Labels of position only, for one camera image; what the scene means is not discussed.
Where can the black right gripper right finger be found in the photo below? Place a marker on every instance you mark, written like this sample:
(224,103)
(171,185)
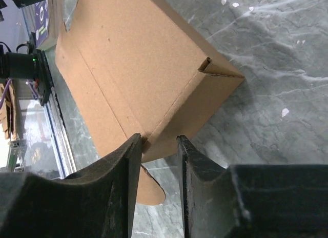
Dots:
(250,200)

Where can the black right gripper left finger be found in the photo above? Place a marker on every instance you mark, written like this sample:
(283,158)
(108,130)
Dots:
(96,201)

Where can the cardboard box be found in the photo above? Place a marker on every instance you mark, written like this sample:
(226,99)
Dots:
(136,66)

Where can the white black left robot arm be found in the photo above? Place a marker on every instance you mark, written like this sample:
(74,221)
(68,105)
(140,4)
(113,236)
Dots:
(15,65)

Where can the stacked cardboard sheets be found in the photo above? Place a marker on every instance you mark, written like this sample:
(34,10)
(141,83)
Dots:
(8,115)

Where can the purple book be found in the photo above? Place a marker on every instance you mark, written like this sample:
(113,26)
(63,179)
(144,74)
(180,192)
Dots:
(45,30)

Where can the aluminium frame rail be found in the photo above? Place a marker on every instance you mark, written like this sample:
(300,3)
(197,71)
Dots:
(48,149)

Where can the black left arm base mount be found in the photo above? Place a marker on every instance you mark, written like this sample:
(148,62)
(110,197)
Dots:
(43,78)

